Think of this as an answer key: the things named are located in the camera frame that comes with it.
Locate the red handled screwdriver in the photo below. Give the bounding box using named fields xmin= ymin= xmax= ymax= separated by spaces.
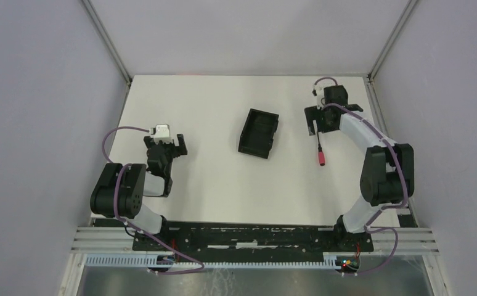
xmin=316 ymin=131 xmax=326 ymax=167

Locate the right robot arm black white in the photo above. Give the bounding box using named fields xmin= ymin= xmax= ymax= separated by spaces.
xmin=304 ymin=85 xmax=414 ymax=252

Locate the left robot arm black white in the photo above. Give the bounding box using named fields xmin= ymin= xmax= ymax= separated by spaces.
xmin=90 ymin=134 xmax=188 ymax=252

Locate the black plastic bin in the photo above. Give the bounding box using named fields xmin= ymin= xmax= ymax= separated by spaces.
xmin=238 ymin=109 xmax=279 ymax=159

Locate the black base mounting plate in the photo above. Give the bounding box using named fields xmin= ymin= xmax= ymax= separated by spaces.
xmin=132 ymin=220 xmax=374 ymax=265

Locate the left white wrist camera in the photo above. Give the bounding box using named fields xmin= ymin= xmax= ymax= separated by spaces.
xmin=149 ymin=124 xmax=171 ymax=138

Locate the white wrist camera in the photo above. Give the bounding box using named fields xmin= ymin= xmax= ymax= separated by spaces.
xmin=312 ymin=85 xmax=325 ymax=109
xmin=149 ymin=124 xmax=171 ymax=138

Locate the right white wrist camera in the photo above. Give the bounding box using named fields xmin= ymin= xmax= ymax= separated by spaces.
xmin=312 ymin=85 xmax=325 ymax=109

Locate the white slotted cable duct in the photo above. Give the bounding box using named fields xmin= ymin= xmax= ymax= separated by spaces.
xmin=85 ymin=254 xmax=342 ymax=270

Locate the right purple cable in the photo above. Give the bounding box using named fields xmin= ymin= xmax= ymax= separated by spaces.
xmin=312 ymin=76 xmax=410 ymax=276

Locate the right aluminium frame post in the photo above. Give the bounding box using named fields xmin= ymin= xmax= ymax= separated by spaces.
xmin=367 ymin=0 xmax=420 ymax=81

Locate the aluminium frame post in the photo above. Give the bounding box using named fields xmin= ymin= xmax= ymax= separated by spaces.
xmin=79 ymin=0 xmax=133 ymax=87
xmin=367 ymin=0 xmax=420 ymax=81

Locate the left aluminium frame post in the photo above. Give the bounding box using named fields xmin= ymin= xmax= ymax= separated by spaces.
xmin=79 ymin=0 xmax=133 ymax=87

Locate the aluminium front rail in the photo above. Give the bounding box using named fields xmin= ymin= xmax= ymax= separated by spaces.
xmin=71 ymin=227 xmax=440 ymax=256

